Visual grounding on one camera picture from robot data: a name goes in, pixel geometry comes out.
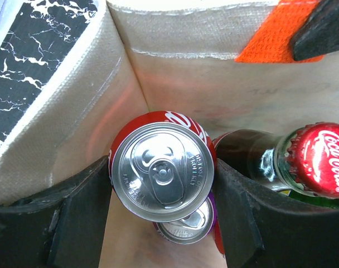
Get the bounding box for beige canvas bag orange handles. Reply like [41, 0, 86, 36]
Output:
[0, 1, 339, 267]

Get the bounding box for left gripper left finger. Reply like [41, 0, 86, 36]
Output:
[0, 156, 112, 267]

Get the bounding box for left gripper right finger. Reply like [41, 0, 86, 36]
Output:
[214, 160, 339, 267]

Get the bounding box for purple soda can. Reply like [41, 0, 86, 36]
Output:
[152, 192, 217, 245]

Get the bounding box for red cola can back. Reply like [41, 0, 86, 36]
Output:
[214, 221, 225, 257]

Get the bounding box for glass cola bottle red cap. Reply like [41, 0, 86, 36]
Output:
[214, 122, 339, 199]

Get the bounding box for red cola can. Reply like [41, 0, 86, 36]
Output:
[214, 221, 225, 257]
[108, 111, 216, 222]

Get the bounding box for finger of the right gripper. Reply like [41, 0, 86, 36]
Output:
[289, 0, 339, 61]

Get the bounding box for green glass bottle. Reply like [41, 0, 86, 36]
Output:
[280, 190, 339, 209]

